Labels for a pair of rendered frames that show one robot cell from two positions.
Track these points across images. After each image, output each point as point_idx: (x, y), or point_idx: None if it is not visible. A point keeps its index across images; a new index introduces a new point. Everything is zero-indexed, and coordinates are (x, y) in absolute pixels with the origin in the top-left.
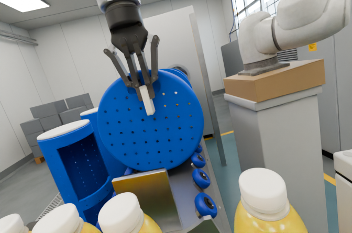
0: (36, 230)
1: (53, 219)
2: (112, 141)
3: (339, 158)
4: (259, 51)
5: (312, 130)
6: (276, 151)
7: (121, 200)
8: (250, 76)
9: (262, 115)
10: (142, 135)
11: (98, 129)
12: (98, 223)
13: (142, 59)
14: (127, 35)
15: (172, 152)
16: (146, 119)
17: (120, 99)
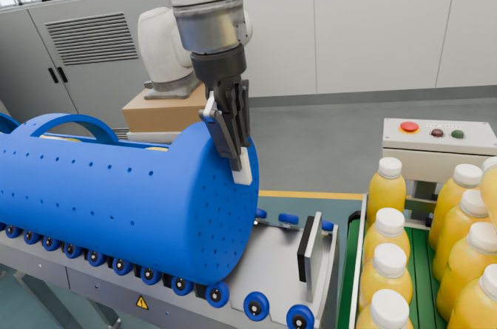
0: (400, 261)
1: (391, 254)
2: (205, 258)
3: (387, 140)
4: (182, 65)
5: None
6: None
7: (385, 214)
8: (178, 99)
9: None
10: (228, 222)
11: (188, 256)
12: (310, 313)
13: (241, 114)
14: (230, 84)
15: (247, 219)
16: (230, 195)
17: (208, 184)
